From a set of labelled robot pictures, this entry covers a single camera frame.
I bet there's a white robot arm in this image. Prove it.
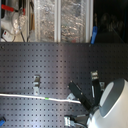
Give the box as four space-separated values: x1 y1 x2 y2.
69 78 128 128

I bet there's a red tool top left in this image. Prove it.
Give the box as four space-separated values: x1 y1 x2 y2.
1 4 25 15

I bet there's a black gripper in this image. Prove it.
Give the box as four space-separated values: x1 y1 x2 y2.
68 79 101 115

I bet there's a white cable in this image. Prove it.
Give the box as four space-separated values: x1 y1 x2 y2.
0 93 82 105

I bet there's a metal clip under gripper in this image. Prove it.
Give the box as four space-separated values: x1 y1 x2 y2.
67 93 76 100

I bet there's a metal cable clip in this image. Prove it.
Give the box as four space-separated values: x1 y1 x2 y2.
33 75 40 95

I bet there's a metal bracket bottom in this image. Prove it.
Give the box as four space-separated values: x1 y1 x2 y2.
64 115 87 128

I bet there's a blue handled tool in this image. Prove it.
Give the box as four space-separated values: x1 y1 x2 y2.
91 26 98 44

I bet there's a clear plastic bin left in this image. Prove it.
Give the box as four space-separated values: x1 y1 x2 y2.
34 0 55 42

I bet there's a blue object bottom left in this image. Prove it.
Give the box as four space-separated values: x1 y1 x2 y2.
0 117 6 127

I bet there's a clear plastic bin right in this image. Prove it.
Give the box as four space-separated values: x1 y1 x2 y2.
61 0 87 43

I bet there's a clear plastic bin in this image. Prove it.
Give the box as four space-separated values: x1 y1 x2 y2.
61 0 87 43
34 0 55 42

